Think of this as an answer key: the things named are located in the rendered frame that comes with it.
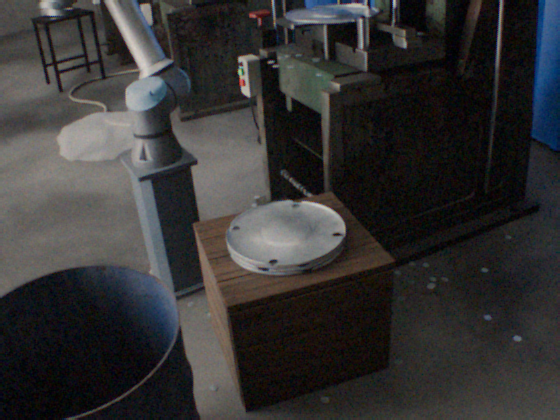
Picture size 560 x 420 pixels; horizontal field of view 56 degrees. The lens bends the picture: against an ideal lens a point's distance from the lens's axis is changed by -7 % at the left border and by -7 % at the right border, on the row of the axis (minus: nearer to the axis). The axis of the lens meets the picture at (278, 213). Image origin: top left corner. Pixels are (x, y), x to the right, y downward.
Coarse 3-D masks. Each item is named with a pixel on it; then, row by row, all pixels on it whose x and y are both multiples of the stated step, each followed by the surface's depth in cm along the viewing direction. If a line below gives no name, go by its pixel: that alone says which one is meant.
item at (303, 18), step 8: (304, 8) 179; (312, 8) 181; (320, 8) 179; (328, 8) 178; (336, 8) 178; (344, 8) 177; (352, 8) 176; (360, 8) 175; (368, 8) 174; (288, 16) 170; (296, 16) 169; (304, 16) 168; (312, 16) 167; (320, 16) 165; (328, 16) 164; (336, 16) 164; (344, 16) 164; (352, 16) 164; (360, 16) 163; (368, 16) 160
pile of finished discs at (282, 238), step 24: (240, 216) 144; (264, 216) 144; (288, 216) 143; (312, 216) 142; (336, 216) 141; (240, 240) 135; (264, 240) 134; (288, 240) 132; (312, 240) 132; (336, 240) 132; (240, 264) 130; (264, 264) 125; (288, 264) 124; (312, 264) 127
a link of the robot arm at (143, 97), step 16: (144, 80) 155; (160, 80) 154; (128, 96) 150; (144, 96) 149; (160, 96) 151; (176, 96) 160; (144, 112) 151; (160, 112) 153; (144, 128) 153; (160, 128) 154
